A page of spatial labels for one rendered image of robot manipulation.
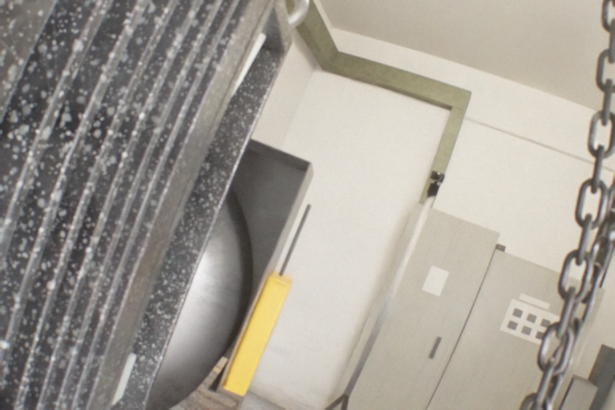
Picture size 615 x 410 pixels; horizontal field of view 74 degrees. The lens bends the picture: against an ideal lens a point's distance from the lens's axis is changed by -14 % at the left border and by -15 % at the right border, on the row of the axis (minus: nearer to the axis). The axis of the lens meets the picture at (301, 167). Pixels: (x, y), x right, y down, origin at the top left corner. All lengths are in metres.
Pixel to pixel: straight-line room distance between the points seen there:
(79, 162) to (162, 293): 0.33
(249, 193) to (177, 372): 0.26
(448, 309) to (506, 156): 1.16
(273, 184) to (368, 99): 2.94
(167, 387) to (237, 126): 0.33
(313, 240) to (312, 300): 0.44
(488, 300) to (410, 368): 0.66
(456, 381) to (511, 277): 0.76
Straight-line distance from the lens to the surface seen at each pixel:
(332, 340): 3.44
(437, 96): 3.43
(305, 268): 3.45
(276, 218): 0.65
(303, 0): 0.56
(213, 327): 0.57
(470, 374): 3.19
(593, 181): 0.25
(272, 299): 0.58
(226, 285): 0.56
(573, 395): 3.35
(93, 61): 0.22
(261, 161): 0.66
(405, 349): 3.15
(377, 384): 3.22
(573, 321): 0.33
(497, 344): 3.17
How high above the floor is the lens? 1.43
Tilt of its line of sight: 5 degrees up
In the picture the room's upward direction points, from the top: 22 degrees clockwise
